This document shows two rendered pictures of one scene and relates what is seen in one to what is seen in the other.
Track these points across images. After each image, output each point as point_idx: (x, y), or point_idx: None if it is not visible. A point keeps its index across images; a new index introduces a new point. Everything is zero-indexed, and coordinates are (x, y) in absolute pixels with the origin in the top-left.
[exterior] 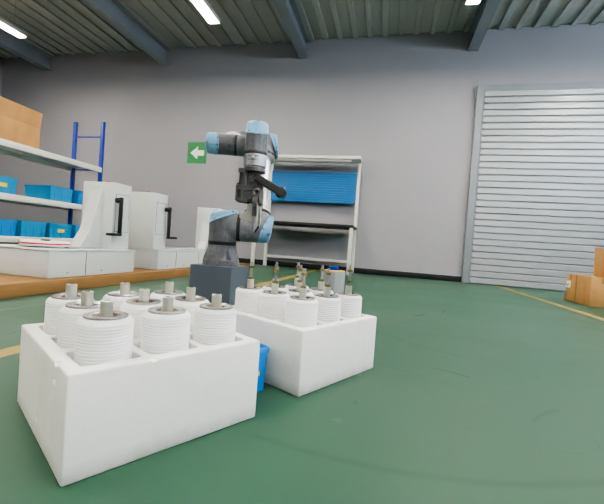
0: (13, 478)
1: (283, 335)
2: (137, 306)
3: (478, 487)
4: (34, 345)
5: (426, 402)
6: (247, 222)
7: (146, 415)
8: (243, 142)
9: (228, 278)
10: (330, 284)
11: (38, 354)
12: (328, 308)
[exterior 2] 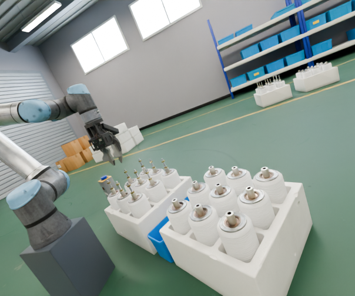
0: (325, 242)
1: (184, 187)
2: (232, 187)
3: (240, 163)
4: (278, 235)
5: (194, 178)
6: (55, 181)
7: None
8: (62, 104)
9: (87, 225)
10: (113, 185)
11: (284, 227)
12: None
